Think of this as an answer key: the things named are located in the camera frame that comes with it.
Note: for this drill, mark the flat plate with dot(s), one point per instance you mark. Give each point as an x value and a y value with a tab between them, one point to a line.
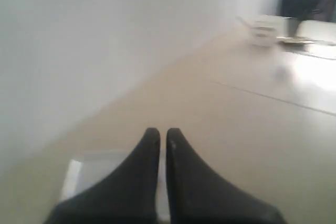
294	41

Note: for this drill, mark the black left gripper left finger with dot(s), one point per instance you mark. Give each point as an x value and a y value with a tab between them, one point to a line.
127	195

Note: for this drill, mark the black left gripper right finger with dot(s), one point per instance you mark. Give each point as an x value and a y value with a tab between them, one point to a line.
197	194

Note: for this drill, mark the white plastic tray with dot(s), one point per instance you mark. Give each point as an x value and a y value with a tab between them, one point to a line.
86	169

